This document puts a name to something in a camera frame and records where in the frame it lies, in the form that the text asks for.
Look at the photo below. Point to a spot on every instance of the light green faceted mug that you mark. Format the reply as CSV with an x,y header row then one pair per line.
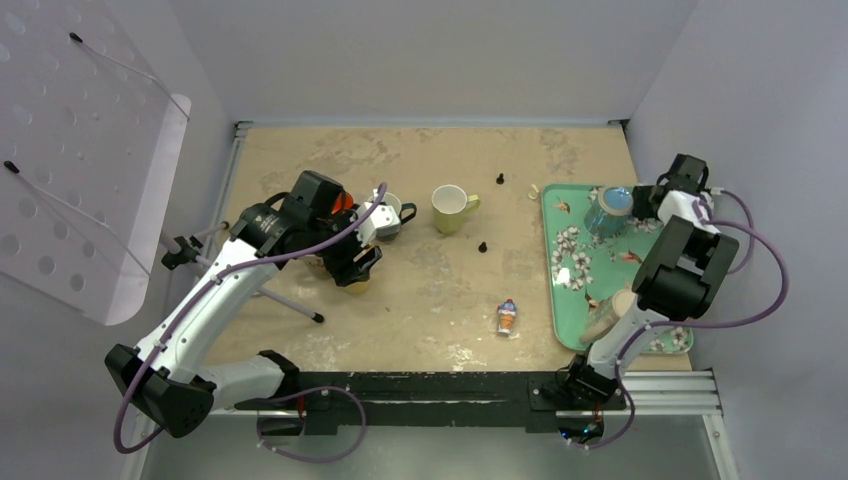
x,y
451,205

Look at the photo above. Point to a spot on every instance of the white perforated light panel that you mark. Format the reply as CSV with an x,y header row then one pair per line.
x,y
90,140

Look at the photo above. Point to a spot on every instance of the dark green mug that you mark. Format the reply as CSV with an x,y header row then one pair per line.
x,y
404,212

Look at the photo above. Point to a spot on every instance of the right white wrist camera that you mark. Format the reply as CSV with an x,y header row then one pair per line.
x,y
703,206

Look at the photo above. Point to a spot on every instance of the orange mug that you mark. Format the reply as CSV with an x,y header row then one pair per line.
x,y
343,202

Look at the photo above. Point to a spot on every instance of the yellow mug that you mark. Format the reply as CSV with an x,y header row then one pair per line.
x,y
357,288

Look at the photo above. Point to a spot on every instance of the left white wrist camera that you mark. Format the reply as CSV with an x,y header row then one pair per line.
x,y
383,224

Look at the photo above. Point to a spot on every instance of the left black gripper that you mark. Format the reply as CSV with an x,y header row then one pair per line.
x,y
346,270

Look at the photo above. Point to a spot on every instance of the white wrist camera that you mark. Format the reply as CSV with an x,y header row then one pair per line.
x,y
383,224
703,206

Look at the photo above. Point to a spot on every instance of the ice cream toy figure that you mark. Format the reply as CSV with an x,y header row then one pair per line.
x,y
506,314

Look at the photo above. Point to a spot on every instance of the tall coral pattern mug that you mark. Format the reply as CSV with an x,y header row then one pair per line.
x,y
315,265

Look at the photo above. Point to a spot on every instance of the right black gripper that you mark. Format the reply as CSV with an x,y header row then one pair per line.
x,y
640,210

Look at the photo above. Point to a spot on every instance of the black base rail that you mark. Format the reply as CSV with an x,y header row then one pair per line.
x,y
533,401

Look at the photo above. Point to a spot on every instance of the blue glass mug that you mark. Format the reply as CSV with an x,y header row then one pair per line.
x,y
609,210

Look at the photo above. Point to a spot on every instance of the tripod stand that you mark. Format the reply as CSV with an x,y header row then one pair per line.
x,y
182,251

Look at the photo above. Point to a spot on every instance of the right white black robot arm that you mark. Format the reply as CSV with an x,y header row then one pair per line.
x,y
677,280

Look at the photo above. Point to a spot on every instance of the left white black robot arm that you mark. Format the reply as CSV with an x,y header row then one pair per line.
x,y
163,375

